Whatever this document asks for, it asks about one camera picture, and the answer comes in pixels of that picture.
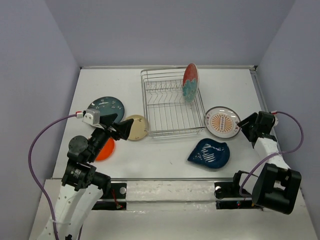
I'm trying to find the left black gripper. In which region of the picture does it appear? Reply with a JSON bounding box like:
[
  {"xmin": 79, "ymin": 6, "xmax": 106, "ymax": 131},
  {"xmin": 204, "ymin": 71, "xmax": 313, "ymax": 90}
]
[{"xmin": 88, "ymin": 112, "xmax": 135, "ymax": 162}]

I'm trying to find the white plate orange sunburst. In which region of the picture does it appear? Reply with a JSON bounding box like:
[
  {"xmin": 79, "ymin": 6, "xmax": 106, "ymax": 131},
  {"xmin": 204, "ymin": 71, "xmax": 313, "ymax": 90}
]
[{"xmin": 204, "ymin": 106, "xmax": 241, "ymax": 139}]

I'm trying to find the small beige plate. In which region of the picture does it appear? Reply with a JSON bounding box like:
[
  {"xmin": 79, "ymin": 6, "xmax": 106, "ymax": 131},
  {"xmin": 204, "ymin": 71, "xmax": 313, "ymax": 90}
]
[{"xmin": 125, "ymin": 114, "xmax": 149, "ymax": 141}]

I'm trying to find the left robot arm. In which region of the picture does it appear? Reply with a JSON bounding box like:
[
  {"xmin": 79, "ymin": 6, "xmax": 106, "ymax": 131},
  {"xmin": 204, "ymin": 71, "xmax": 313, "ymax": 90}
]
[{"xmin": 38, "ymin": 113, "xmax": 134, "ymax": 240}]

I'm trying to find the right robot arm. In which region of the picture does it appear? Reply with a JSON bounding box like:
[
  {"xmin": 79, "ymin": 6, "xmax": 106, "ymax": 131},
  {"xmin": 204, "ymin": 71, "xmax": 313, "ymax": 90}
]
[{"xmin": 230, "ymin": 111, "xmax": 304, "ymax": 215}]

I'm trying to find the navy blue shell dish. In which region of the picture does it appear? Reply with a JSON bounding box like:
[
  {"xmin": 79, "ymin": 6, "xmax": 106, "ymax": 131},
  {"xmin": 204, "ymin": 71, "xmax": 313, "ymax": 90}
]
[{"xmin": 187, "ymin": 138, "xmax": 231, "ymax": 170}]

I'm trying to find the dark teal blossom plate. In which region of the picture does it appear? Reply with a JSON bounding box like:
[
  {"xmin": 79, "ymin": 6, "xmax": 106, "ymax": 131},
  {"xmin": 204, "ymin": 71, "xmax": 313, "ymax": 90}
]
[{"xmin": 88, "ymin": 96, "xmax": 125, "ymax": 123}]

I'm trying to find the red and teal floral plate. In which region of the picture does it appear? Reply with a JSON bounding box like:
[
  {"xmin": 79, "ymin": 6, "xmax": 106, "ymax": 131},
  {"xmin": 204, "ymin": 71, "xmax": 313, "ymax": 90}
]
[{"xmin": 182, "ymin": 63, "xmax": 199, "ymax": 103}]

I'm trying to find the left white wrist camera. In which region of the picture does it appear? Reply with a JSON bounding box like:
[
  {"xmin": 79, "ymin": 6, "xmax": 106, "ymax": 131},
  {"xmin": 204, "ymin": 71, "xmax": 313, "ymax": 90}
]
[{"xmin": 82, "ymin": 108, "xmax": 101, "ymax": 128}]

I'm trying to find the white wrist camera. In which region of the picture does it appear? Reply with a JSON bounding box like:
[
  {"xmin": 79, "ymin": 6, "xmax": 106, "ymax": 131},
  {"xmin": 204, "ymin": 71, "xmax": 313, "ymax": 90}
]
[
  {"xmin": 270, "ymin": 111, "xmax": 279, "ymax": 127},
  {"xmin": 82, "ymin": 108, "xmax": 101, "ymax": 128}
]

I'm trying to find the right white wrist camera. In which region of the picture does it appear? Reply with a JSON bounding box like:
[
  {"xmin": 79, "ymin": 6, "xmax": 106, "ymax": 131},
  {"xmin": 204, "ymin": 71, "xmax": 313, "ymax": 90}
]
[{"xmin": 270, "ymin": 111, "xmax": 279, "ymax": 127}]

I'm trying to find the silver wire dish rack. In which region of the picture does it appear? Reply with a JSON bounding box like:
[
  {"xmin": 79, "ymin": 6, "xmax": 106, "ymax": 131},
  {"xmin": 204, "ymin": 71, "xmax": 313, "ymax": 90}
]
[{"xmin": 140, "ymin": 66, "xmax": 205, "ymax": 139}]

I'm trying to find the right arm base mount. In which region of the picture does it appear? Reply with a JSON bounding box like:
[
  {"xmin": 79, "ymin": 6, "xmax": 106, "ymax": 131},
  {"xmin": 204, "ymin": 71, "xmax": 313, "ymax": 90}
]
[{"xmin": 214, "ymin": 181, "xmax": 263, "ymax": 210}]

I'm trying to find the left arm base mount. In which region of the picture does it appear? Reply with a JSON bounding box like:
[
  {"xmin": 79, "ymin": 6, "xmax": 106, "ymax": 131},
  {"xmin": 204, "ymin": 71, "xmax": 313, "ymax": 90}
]
[{"xmin": 92, "ymin": 182, "xmax": 127, "ymax": 211}]

